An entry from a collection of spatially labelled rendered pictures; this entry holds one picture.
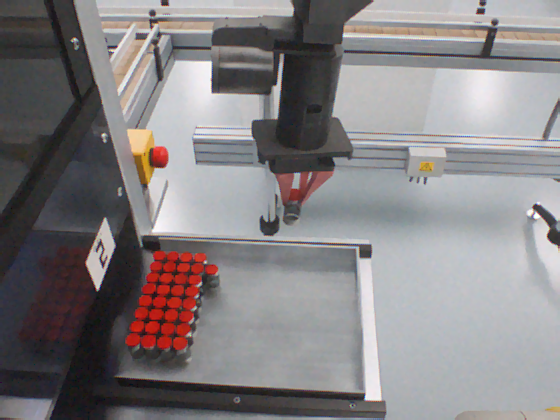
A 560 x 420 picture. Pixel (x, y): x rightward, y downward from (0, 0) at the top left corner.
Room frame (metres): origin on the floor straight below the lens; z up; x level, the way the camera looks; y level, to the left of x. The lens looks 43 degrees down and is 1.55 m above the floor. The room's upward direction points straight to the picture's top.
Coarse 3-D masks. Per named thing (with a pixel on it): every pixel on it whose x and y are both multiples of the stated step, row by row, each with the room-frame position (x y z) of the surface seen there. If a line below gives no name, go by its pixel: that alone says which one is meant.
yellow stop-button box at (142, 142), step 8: (136, 136) 0.72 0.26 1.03; (144, 136) 0.72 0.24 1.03; (152, 136) 0.74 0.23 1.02; (136, 144) 0.70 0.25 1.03; (144, 144) 0.70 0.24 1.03; (152, 144) 0.73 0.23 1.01; (136, 152) 0.68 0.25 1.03; (144, 152) 0.68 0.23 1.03; (152, 152) 0.71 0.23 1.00; (136, 160) 0.67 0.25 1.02; (144, 160) 0.68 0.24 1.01; (152, 160) 0.70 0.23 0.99; (144, 168) 0.67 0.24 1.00; (152, 168) 0.70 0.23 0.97; (144, 176) 0.67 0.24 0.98
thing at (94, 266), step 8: (104, 224) 0.49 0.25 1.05; (104, 232) 0.49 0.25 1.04; (96, 240) 0.46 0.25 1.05; (104, 240) 0.48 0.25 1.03; (112, 240) 0.50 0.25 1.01; (96, 248) 0.45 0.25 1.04; (112, 248) 0.49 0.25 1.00; (88, 256) 0.43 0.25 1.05; (96, 256) 0.45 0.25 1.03; (104, 256) 0.46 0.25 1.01; (88, 264) 0.42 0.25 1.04; (96, 264) 0.44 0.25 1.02; (96, 272) 0.43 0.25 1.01; (104, 272) 0.45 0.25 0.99; (96, 280) 0.42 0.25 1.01; (96, 288) 0.42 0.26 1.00
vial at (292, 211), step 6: (288, 204) 0.44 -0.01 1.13; (294, 204) 0.44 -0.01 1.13; (300, 204) 0.44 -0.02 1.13; (288, 210) 0.44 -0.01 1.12; (294, 210) 0.44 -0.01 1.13; (300, 210) 0.44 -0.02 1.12; (288, 216) 0.44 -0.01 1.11; (294, 216) 0.44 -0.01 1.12; (300, 216) 0.45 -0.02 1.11; (288, 222) 0.44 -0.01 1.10; (294, 222) 0.44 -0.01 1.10
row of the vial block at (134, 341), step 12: (156, 252) 0.54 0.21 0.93; (156, 264) 0.52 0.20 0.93; (156, 276) 0.49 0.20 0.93; (144, 288) 0.47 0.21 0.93; (156, 288) 0.48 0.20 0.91; (144, 300) 0.45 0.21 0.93; (144, 312) 0.43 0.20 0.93; (132, 324) 0.41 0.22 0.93; (144, 324) 0.41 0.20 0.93; (132, 336) 0.39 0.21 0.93; (144, 336) 0.40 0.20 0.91; (132, 348) 0.37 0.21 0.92
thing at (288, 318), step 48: (192, 240) 0.58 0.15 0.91; (240, 288) 0.51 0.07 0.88; (288, 288) 0.51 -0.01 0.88; (336, 288) 0.51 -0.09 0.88; (240, 336) 0.42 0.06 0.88; (288, 336) 0.42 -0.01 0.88; (336, 336) 0.42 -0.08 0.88; (144, 384) 0.33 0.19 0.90; (192, 384) 0.32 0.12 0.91; (240, 384) 0.32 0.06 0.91; (288, 384) 0.34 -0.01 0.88; (336, 384) 0.34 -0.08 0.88
